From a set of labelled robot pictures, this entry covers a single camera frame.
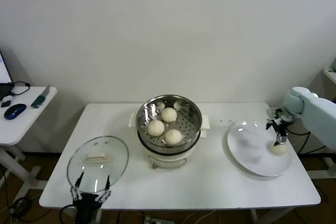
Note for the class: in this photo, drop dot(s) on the white shelf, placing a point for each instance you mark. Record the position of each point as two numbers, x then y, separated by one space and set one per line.
330 75

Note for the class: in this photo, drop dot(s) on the black laptop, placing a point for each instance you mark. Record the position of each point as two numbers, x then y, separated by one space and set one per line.
3 72

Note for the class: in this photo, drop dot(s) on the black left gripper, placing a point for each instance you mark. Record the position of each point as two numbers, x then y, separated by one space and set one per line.
86 204

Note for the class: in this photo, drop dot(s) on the stainless steel steamer basket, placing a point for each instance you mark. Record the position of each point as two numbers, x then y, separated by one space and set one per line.
191 121

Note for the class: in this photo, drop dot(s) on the white power strip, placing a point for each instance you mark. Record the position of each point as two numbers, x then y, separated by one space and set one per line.
155 220

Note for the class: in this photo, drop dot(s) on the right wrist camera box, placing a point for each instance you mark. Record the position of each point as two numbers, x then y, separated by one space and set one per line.
272 112

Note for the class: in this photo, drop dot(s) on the white electric cooker base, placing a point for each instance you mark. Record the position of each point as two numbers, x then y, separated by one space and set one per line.
170 158

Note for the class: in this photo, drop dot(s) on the white side table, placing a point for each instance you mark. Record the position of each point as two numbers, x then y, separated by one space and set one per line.
31 121

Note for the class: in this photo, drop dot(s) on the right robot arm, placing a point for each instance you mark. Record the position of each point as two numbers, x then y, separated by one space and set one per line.
317 119

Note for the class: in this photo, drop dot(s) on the small black device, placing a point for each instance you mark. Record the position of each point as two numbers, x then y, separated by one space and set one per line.
6 104

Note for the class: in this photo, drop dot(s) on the white round plate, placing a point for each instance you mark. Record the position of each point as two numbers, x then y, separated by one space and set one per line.
249 153

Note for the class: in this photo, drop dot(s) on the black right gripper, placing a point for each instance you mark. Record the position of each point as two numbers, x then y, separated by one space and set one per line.
282 121

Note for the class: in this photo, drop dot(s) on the blue computer mouse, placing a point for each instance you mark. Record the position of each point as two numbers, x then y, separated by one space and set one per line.
15 110

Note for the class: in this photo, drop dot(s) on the pale green object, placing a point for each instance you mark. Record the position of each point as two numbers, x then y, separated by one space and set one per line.
334 68

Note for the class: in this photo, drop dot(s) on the white steamed baozi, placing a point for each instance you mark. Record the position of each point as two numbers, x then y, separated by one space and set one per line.
168 115
173 137
156 127
278 149

